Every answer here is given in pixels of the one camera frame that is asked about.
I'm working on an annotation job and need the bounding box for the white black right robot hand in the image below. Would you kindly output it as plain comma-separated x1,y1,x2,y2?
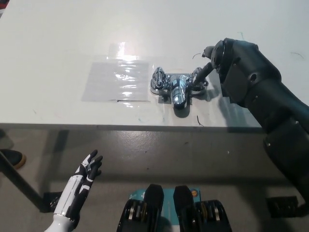
192,37,261,104

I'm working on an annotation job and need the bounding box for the chrome two-handle faucet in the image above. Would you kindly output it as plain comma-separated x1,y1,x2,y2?
149,66,210,111

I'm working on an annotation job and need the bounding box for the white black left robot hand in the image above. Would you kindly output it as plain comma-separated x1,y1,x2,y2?
52,149,104,219

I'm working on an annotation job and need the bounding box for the red black object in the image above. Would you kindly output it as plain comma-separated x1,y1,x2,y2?
0,0,10,17

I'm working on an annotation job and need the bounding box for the clear plastic sheet patch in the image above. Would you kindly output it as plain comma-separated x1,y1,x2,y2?
81,62,150,102

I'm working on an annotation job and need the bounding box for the black shoe tan sole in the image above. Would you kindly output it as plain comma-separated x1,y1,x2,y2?
0,149,27,170

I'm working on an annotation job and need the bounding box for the black table leg with foot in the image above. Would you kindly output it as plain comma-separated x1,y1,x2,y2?
0,152,62,214
265,195,309,218

